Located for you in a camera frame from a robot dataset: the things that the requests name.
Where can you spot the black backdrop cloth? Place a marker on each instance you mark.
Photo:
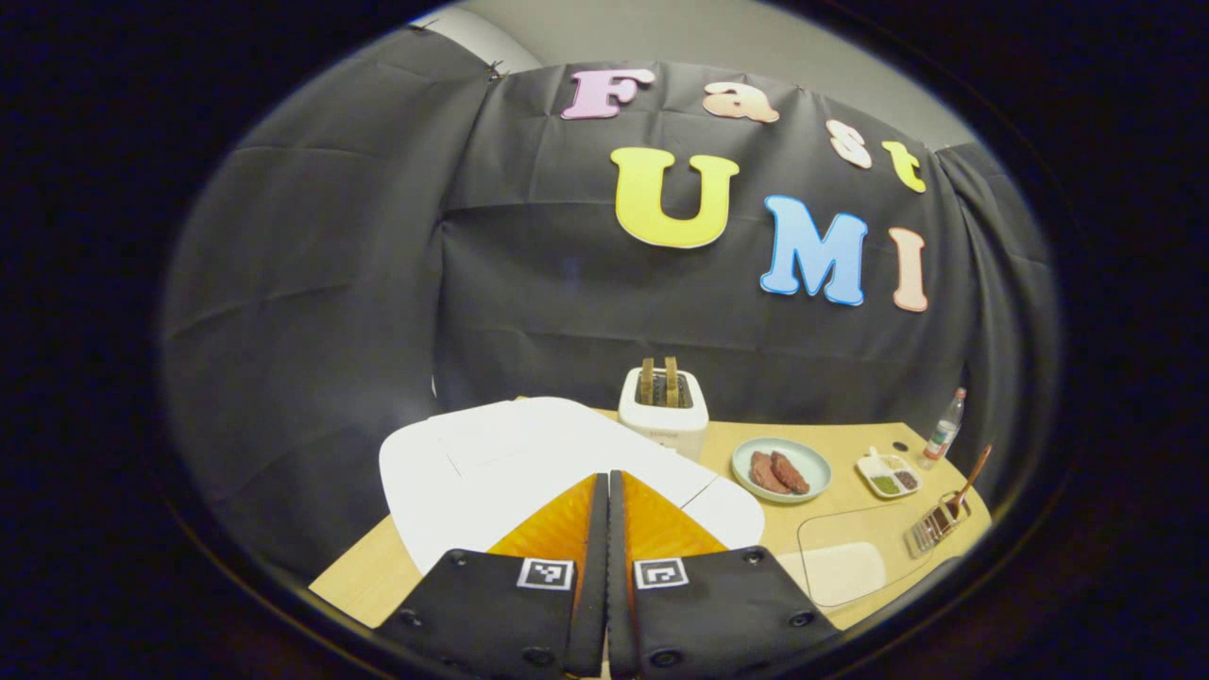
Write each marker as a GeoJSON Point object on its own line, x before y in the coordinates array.
{"type": "Point", "coordinates": [312, 331]}

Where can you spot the red meat slice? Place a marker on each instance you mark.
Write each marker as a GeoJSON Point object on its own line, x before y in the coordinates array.
{"type": "Point", "coordinates": [791, 472]}
{"type": "Point", "coordinates": [763, 474]}

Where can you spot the white divided grain dish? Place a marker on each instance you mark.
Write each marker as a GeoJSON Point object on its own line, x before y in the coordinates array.
{"type": "Point", "coordinates": [888, 472]}

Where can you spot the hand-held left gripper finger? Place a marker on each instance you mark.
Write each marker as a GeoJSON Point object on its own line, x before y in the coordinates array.
{"type": "Point", "coordinates": [597, 586]}
{"type": "Point", "coordinates": [619, 586]}

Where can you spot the white rice cooker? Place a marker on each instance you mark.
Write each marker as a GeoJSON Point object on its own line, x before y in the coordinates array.
{"type": "Point", "coordinates": [491, 472]}

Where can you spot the brown wooden spoon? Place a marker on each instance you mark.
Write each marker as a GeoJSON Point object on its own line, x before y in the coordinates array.
{"type": "Point", "coordinates": [973, 472]}

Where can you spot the brown toast slice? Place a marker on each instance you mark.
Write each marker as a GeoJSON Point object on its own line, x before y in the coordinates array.
{"type": "Point", "coordinates": [671, 381]}
{"type": "Point", "coordinates": [647, 382]}

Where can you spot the clear table mat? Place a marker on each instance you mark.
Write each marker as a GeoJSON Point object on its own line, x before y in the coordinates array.
{"type": "Point", "coordinates": [850, 527]}

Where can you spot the white toaster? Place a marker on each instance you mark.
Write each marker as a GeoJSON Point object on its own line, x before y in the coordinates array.
{"type": "Point", "coordinates": [666, 427]}

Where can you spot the clear plastic water bottle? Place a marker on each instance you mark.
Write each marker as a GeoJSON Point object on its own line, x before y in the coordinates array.
{"type": "Point", "coordinates": [943, 434]}

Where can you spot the pale green plate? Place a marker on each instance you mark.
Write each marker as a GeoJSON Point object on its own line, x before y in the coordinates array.
{"type": "Point", "coordinates": [805, 458]}

